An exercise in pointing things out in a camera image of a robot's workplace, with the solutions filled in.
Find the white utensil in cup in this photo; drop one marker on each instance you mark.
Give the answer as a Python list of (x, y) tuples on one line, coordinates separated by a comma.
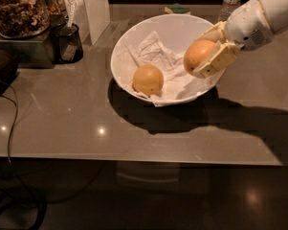
[(71, 11)]

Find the black mesh pen cup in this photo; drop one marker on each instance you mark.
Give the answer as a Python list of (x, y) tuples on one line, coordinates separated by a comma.
[(66, 40)]

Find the clear plastic water bottle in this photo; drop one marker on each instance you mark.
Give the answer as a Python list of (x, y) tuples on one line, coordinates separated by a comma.
[(228, 6)]

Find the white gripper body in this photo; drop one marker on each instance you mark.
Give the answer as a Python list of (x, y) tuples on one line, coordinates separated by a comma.
[(248, 23)]

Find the white paper napkin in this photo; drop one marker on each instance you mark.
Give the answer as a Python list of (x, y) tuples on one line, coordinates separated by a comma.
[(179, 86)]

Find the white vertical panel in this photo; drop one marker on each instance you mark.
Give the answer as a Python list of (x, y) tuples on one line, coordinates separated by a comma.
[(92, 17)]

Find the white bowl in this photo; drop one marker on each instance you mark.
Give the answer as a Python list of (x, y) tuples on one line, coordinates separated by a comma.
[(177, 31)]

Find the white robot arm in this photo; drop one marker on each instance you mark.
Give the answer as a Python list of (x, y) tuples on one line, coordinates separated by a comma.
[(276, 12)]

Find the green yellow sponge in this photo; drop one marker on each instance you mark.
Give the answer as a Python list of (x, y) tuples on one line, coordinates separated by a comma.
[(176, 9)]

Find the dark device on left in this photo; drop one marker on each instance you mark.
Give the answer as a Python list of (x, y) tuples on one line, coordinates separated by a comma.
[(8, 69)]

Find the metal box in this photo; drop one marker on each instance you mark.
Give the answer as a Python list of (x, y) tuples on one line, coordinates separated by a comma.
[(33, 52)]

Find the glass jar of nuts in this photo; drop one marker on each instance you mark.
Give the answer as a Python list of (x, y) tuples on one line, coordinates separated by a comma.
[(23, 18)]

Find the orange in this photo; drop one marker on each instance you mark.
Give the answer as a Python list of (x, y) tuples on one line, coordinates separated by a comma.
[(148, 79), (196, 53)]

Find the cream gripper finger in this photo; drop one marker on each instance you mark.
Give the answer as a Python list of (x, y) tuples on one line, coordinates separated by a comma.
[(216, 33), (222, 55)]

